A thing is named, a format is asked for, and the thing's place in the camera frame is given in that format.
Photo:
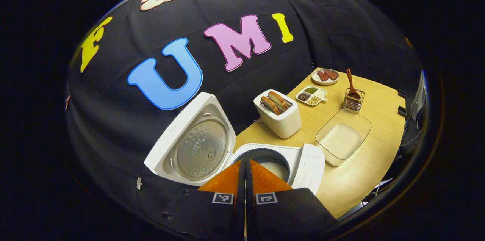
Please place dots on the white round plate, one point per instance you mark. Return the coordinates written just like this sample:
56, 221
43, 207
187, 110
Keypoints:
316, 79

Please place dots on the black table clamp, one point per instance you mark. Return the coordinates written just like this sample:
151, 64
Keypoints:
401, 93
402, 111

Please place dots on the white rice cooker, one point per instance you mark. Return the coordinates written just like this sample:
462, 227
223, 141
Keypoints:
310, 161

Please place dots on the toast bread slice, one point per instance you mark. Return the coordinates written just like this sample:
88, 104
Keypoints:
269, 105
278, 100

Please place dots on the white toaster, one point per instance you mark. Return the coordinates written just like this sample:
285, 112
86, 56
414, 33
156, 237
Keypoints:
282, 123

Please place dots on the white rice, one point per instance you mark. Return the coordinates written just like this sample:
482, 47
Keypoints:
278, 169
341, 140

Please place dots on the white clip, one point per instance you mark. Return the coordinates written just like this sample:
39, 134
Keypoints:
139, 183

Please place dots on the black backdrop cloth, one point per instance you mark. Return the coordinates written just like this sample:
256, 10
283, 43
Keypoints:
341, 25

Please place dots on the red meat piece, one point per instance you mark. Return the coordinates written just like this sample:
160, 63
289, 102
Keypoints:
323, 76
332, 74

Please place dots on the clear glass container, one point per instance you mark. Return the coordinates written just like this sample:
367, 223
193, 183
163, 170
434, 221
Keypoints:
364, 119

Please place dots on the brown wooden spoon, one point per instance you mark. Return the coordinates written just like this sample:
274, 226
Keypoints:
349, 78

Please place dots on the pink clip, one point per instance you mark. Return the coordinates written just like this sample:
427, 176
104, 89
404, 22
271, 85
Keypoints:
67, 102

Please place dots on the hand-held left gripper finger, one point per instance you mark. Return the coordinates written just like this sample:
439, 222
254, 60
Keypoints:
250, 210
240, 210

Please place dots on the white divided bean dish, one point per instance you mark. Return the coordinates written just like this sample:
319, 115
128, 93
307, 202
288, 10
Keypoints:
320, 93

